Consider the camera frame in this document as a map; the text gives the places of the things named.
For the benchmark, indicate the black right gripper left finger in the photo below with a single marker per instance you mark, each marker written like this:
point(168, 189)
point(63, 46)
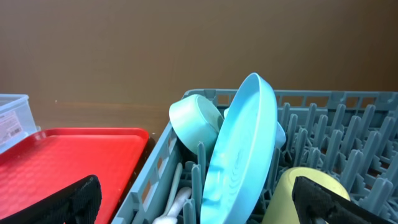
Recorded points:
point(79, 203)

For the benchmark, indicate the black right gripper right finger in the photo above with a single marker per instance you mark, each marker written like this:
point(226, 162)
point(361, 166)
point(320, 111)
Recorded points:
point(316, 204)

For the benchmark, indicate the yellow cup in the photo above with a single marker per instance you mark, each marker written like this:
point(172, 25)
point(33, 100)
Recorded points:
point(281, 209)

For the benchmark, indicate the light blue plate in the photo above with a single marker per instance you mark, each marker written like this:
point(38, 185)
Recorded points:
point(242, 155)

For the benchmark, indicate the white plastic spoon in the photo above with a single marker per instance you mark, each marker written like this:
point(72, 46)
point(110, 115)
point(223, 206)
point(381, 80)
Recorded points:
point(170, 216)

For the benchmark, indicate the mint green bowl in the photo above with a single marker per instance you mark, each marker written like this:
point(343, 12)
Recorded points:
point(196, 119)

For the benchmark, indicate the white plastic fork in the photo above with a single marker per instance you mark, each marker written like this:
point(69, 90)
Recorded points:
point(173, 189)

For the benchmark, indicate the grey dishwasher rack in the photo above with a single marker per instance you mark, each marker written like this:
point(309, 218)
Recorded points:
point(350, 135)

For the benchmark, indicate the clear plastic waste bin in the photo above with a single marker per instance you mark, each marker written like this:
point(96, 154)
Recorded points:
point(17, 121)

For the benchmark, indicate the red serving tray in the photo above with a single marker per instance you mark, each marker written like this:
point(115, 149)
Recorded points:
point(52, 159)

